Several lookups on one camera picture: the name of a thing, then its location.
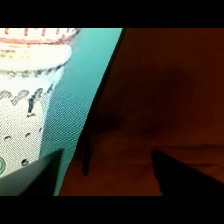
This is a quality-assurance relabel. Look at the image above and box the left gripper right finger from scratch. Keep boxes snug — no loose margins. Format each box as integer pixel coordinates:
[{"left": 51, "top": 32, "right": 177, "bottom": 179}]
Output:
[{"left": 151, "top": 149, "right": 224, "bottom": 197}]

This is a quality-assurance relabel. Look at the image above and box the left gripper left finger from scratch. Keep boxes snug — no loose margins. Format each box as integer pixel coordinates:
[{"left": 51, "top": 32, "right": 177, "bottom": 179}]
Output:
[{"left": 0, "top": 148, "right": 65, "bottom": 197}]

